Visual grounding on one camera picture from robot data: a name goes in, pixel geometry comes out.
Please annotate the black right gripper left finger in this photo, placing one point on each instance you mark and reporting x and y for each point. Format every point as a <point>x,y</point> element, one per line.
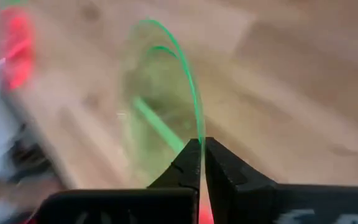
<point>179,177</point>

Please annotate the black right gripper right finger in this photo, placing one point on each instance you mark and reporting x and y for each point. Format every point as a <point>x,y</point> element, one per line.
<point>228,180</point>

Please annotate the translucent pink plate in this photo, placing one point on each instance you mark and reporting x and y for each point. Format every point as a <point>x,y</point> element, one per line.
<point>17,49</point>

